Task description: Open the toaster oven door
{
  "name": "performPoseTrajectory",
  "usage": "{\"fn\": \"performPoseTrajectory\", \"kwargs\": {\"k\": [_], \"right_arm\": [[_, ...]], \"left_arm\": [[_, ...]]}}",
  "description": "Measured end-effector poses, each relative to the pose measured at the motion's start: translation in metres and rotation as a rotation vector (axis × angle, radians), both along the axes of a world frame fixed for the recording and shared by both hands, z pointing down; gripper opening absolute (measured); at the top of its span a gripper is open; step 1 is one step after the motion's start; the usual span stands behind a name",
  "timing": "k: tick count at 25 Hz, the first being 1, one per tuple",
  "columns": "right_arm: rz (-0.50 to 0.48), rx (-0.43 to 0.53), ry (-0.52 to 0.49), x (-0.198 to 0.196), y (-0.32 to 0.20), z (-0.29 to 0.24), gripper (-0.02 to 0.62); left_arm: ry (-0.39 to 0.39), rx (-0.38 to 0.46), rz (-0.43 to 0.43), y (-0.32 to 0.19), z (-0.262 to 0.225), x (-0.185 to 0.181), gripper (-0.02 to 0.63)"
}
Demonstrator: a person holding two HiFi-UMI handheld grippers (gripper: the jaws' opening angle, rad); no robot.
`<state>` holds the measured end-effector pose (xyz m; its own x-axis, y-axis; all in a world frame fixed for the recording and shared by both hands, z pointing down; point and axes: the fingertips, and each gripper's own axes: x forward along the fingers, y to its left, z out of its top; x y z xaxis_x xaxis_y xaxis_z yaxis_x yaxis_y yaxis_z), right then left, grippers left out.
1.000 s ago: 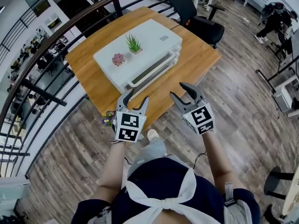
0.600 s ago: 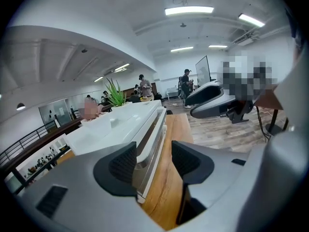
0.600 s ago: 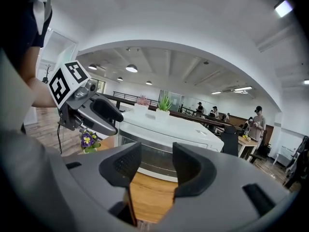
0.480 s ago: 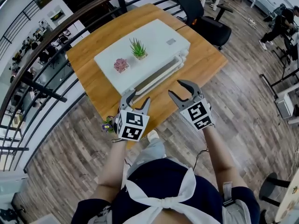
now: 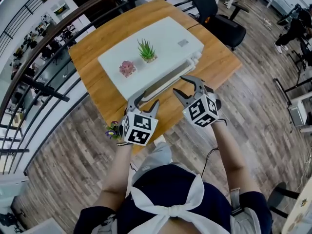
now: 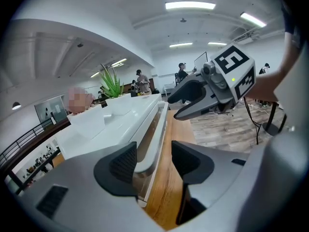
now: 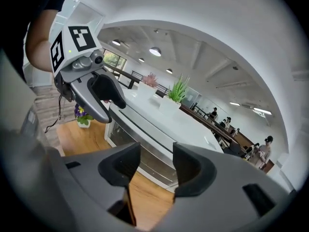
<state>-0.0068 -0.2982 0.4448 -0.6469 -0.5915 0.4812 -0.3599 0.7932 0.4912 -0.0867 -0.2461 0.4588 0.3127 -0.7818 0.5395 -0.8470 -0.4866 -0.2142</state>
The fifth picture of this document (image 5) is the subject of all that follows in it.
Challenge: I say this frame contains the white oven door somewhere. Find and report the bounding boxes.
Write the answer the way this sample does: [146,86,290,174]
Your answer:
[138,57,198,106]

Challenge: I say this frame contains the black office chair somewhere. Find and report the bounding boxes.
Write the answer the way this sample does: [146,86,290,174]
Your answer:
[184,0,247,51]

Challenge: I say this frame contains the wooden table with white legs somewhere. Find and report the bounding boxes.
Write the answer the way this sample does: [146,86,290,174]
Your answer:
[68,0,242,156]

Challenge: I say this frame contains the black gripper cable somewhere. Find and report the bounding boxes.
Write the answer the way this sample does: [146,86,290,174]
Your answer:
[199,147,220,177]

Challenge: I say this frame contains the person's left forearm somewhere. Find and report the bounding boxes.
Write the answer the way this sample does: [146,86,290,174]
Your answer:
[94,142,134,213]

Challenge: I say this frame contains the person's navy top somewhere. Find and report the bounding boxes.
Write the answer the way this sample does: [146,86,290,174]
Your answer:
[79,163,273,234]

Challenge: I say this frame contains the grey shoulder strap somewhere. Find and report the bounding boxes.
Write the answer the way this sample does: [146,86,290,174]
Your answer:
[230,188,242,216]

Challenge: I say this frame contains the pink succulent in white pot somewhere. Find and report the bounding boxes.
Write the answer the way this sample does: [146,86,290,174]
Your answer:
[118,60,137,78]

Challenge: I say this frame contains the white computer tower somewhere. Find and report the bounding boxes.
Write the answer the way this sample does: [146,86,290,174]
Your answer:
[287,98,308,128]

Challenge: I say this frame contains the pale round table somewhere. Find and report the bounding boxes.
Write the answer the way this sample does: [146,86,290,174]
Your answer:
[280,179,312,234]

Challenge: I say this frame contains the person's right forearm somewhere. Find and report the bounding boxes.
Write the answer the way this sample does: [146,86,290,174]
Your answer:
[211,120,263,197]

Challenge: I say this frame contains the person's pale shoe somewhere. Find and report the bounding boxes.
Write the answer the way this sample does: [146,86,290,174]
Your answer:
[153,135,167,146]

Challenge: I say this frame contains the black railing with brown handrail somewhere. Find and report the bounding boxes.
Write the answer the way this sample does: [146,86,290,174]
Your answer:
[0,0,195,175]

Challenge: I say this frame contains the white toaster oven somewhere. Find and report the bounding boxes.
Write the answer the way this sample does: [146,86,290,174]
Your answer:
[97,16,205,102]

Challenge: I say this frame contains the white tied scarf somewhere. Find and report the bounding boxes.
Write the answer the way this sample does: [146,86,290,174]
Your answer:
[130,173,231,234]

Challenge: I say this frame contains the purple flowers in white pot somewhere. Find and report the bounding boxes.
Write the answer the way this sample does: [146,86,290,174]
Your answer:
[105,120,122,140]

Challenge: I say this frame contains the green succulent in white pot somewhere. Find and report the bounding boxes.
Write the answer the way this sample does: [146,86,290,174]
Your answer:
[137,38,158,63]

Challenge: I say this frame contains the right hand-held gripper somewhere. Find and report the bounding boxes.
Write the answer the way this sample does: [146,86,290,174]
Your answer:
[173,75,222,129]

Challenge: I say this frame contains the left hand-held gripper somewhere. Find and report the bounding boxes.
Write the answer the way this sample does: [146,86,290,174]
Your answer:
[121,91,160,147]

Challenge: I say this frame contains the person's grey trousers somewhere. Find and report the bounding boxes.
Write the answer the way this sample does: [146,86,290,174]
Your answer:
[131,141,186,180]

